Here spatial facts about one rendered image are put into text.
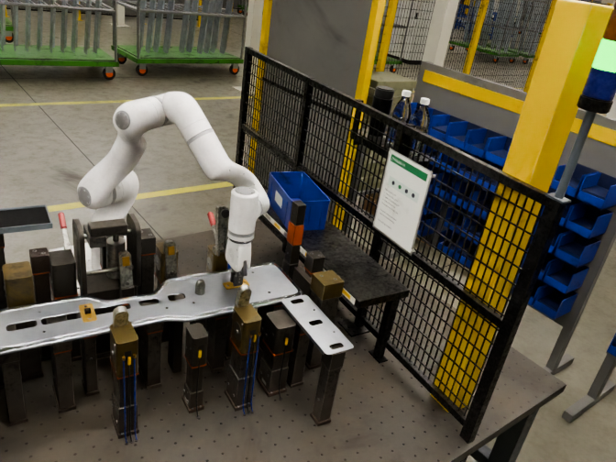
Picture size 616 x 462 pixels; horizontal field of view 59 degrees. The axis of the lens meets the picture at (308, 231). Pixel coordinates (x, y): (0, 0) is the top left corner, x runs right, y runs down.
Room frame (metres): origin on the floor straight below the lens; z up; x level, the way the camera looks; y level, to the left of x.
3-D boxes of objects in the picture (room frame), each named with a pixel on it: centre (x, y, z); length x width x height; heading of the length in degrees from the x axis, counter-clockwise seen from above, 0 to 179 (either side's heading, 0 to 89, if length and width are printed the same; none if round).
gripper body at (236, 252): (1.52, 0.21, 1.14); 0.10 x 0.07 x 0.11; 34
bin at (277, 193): (2.08, 0.07, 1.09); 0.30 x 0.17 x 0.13; 25
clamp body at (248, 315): (1.30, 0.13, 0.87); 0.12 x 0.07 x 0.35; 34
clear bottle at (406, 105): (1.96, -0.27, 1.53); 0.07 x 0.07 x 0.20
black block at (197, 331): (1.25, 0.27, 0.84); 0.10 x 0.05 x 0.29; 34
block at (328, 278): (1.56, -0.09, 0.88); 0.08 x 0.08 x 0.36; 34
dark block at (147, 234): (1.56, 0.53, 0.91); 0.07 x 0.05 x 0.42; 34
